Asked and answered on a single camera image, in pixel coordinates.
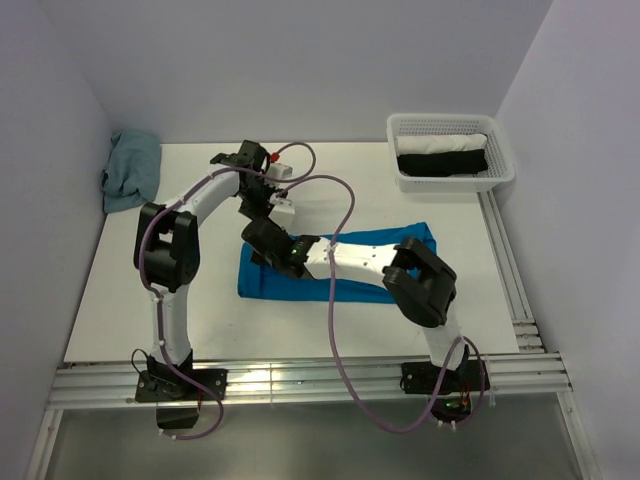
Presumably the bright blue t-shirt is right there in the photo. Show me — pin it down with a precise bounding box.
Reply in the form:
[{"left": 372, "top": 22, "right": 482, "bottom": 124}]
[{"left": 237, "top": 222, "right": 437, "bottom": 304}]

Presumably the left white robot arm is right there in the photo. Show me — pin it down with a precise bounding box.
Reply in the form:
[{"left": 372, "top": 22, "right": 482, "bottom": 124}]
[{"left": 134, "top": 140, "right": 288, "bottom": 399}]

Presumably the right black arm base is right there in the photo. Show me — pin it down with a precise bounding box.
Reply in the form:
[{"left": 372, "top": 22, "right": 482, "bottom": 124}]
[{"left": 397, "top": 359, "right": 494, "bottom": 426}]

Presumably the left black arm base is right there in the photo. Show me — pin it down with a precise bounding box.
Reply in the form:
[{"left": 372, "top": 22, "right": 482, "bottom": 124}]
[{"left": 131, "top": 349, "right": 228, "bottom": 430}]

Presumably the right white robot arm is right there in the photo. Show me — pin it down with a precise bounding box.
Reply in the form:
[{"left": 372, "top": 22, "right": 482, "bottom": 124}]
[{"left": 237, "top": 219, "right": 469, "bottom": 390}]

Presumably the grey-blue crumpled t-shirt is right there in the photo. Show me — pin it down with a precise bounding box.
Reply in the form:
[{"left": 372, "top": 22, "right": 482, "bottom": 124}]
[{"left": 101, "top": 129, "right": 161, "bottom": 214}]

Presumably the white rolled t-shirt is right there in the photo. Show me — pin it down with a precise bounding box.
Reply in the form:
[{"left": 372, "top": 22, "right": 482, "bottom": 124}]
[{"left": 395, "top": 134, "right": 487, "bottom": 155}]

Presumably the black rolled t-shirt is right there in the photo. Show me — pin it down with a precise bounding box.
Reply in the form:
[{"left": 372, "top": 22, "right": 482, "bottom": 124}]
[{"left": 397, "top": 149, "right": 488, "bottom": 178}]

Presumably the white perforated plastic basket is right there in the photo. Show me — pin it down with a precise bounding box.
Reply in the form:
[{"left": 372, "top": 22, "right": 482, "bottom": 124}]
[{"left": 386, "top": 113, "right": 515, "bottom": 193}]

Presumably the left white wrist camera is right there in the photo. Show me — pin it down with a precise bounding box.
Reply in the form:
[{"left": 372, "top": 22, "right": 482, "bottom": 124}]
[{"left": 266, "top": 152, "right": 293, "bottom": 183}]

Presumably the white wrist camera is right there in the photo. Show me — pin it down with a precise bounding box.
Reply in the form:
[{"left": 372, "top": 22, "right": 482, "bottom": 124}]
[
  {"left": 266, "top": 152, "right": 293, "bottom": 183},
  {"left": 268, "top": 193, "right": 296, "bottom": 232}
]

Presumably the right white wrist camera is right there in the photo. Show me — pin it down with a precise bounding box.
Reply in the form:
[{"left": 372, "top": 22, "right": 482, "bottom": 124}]
[{"left": 268, "top": 193, "right": 296, "bottom": 232}]

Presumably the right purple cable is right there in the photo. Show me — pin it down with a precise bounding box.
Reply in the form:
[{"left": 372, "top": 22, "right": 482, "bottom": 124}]
[{"left": 277, "top": 174, "right": 486, "bottom": 434}]

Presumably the purple cable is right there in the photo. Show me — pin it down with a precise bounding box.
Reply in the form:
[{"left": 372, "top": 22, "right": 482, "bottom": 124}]
[
  {"left": 277, "top": 174, "right": 486, "bottom": 434},
  {"left": 137, "top": 142, "right": 317, "bottom": 442}
]

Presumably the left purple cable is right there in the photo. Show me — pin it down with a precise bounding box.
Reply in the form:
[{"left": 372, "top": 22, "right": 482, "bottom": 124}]
[{"left": 137, "top": 142, "right": 317, "bottom": 442}]

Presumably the aluminium front rail frame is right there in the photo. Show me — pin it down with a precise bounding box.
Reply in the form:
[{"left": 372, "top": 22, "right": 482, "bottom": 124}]
[{"left": 24, "top": 352, "right": 586, "bottom": 480}]

